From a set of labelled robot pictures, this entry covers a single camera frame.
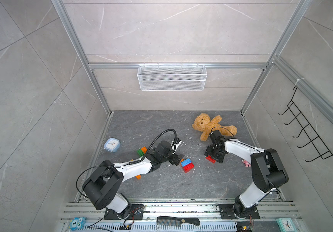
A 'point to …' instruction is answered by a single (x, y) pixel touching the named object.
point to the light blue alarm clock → (112, 145)
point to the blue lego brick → (186, 162)
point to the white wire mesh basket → (172, 77)
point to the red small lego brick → (187, 168)
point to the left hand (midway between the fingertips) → (180, 149)
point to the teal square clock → (285, 224)
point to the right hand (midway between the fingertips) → (211, 156)
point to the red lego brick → (209, 157)
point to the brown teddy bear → (202, 123)
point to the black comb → (176, 220)
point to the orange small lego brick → (182, 159)
